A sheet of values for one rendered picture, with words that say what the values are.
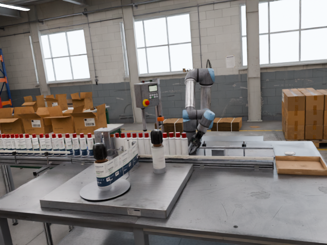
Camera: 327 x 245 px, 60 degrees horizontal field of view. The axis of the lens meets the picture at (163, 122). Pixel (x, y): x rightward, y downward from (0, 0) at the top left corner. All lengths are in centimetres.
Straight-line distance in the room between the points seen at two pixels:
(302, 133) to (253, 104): 238
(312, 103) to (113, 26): 559
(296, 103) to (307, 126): 43
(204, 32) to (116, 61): 264
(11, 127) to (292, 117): 448
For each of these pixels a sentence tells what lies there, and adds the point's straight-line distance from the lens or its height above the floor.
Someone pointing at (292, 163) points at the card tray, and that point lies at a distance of 225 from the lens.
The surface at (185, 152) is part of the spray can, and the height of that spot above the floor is 94.
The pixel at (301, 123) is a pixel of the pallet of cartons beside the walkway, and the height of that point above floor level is 43.
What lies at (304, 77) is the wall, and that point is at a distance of 747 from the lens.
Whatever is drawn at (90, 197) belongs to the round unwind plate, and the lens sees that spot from 174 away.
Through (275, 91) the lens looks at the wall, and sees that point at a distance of 745.
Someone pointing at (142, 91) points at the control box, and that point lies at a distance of 219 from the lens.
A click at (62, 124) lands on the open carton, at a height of 91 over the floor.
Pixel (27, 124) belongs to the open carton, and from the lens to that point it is 447.
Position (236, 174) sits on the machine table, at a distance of 202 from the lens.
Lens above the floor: 161
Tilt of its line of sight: 12 degrees down
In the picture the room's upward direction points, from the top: 5 degrees counter-clockwise
